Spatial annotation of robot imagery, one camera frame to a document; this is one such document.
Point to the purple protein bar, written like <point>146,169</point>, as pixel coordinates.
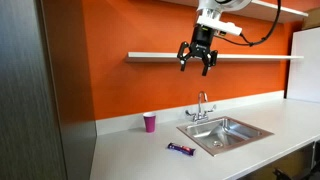
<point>181,149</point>

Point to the dark wood cabinet panel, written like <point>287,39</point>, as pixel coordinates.
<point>40,93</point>

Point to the high white wall shelf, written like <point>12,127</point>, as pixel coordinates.
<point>276,10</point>

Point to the stainless steel sink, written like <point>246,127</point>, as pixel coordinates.
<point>225,135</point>

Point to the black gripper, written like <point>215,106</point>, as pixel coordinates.
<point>201,41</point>

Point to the round metal sink drain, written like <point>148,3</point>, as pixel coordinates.
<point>217,143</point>

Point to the brown cardboard box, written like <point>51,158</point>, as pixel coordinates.
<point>312,18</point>

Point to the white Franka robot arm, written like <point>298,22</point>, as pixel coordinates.
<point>216,5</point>

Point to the magenta plastic cup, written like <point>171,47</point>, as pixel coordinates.
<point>149,122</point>

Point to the white wrist camera block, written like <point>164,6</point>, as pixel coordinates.
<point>220,26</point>

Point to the long white wall shelf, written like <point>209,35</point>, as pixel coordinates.
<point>150,57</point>

